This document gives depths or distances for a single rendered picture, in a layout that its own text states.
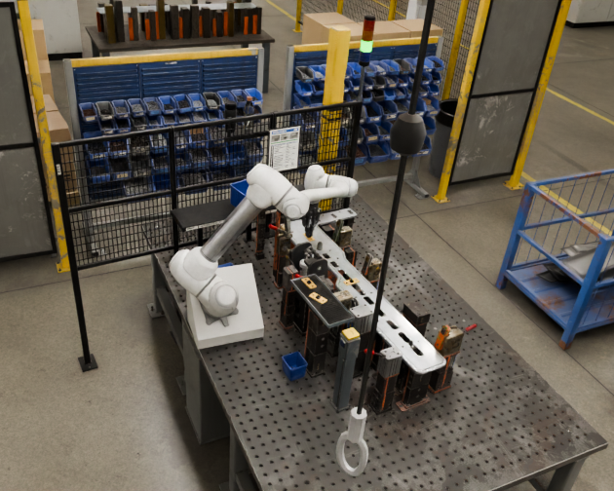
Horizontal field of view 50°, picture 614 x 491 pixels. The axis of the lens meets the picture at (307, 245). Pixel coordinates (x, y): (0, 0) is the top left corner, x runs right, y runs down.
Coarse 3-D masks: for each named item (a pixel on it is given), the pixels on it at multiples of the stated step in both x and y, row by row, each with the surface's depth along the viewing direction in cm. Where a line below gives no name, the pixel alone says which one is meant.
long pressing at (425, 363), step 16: (304, 240) 378; (320, 240) 379; (336, 256) 366; (336, 272) 353; (352, 272) 355; (352, 288) 343; (368, 288) 344; (368, 304) 333; (384, 304) 334; (384, 320) 323; (400, 320) 324; (384, 336) 313; (416, 336) 315; (432, 352) 306; (416, 368) 296; (432, 368) 298
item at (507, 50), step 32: (480, 0) 533; (512, 0) 545; (544, 0) 561; (480, 32) 545; (512, 32) 564; (544, 32) 581; (480, 64) 568; (512, 64) 584; (544, 64) 603; (480, 96) 588; (512, 96) 606; (480, 128) 611; (512, 128) 629; (448, 160) 612; (480, 160) 635; (512, 160) 654
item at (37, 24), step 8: (32, 24) 660; (40, 24) 662; (40, 32) 651; (40, 40) 655; (24, 48) 654; (40, 48) 659; (24, 56) 658; (40, 56) 663; (40, 64) 653; (48, 64) 654; (40, 72) 635; (48, 72) 637; (48, 80) 641; (48, 88) 645
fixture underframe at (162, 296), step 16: (160, 272) 447; (160, 288) 453; (160, 304) 462; (176, 320) 427; (176, 336) 415; (240, 448) 324; (240, 464) 331; (576, 464) 315; (240, 480) 330; (528, 480) 350; (544, 480) 344; (560, 480) 325
